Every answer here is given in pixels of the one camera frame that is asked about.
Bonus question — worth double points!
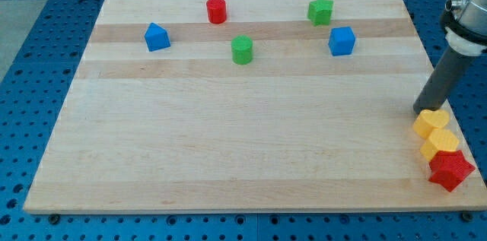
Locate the red star block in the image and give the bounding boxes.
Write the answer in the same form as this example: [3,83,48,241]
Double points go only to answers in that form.
[428,151,475,192]

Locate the green cylinder block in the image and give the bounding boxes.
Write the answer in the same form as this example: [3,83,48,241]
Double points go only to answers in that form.
[231,35,253,65]

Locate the light wooden board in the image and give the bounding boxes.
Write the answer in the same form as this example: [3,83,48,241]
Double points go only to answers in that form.
[24,0,486,214]

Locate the blue triangular prism block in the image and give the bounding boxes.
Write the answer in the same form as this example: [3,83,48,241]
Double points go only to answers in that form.
[144,23,170,52]

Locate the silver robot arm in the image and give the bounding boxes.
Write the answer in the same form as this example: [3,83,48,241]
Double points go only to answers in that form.
[441,0,486,57]

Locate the blue cube block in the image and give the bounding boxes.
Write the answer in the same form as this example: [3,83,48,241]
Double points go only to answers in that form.
[328,27,356,56]

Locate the green star block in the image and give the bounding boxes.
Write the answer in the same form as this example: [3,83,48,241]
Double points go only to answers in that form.
[307,0,334,26]

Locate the yellow heart block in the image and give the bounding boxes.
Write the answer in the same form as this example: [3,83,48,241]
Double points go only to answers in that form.
[412,109,450,138]

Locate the red cylinder block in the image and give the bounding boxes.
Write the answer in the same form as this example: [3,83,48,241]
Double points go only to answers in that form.
[206,0,227,24]

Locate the yellow hexagon block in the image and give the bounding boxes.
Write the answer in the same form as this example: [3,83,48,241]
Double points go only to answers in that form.
[419,128,460,161]

